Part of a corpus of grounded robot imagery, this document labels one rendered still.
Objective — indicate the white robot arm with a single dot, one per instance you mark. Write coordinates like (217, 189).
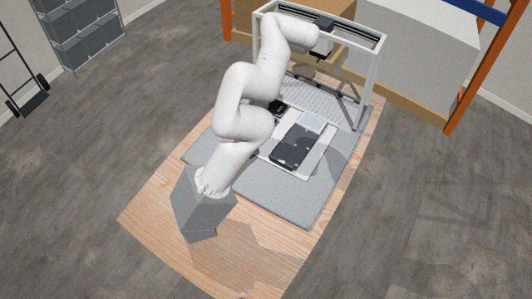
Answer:
(245, 127)

